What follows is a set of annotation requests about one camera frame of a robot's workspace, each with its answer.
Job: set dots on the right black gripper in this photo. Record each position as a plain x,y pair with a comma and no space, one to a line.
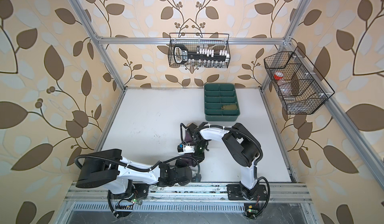
199,157

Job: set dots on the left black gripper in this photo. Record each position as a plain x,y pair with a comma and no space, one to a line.
182,163

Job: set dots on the green plastic divided tray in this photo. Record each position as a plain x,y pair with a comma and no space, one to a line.
216,95

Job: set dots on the green striped sock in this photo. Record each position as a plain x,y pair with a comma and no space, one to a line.
230,107

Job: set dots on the purple striped sock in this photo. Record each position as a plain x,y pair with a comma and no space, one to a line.
188,139

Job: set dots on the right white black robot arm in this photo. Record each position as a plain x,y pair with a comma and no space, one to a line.
244,148

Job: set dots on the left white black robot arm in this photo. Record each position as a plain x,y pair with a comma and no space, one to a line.
126,180

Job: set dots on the black socket set holder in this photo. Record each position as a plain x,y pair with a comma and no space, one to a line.
184,55

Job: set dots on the red capped clear container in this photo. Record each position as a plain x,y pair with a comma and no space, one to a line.
278,76

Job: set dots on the back black wire basket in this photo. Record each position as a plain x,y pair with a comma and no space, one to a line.
216,41

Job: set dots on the black wire basket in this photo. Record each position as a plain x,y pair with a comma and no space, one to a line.
304,89
216,41

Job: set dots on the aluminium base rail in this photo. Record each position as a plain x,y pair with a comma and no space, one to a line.
293,193

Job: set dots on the right black wire basket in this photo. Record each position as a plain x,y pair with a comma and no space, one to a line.
304,89

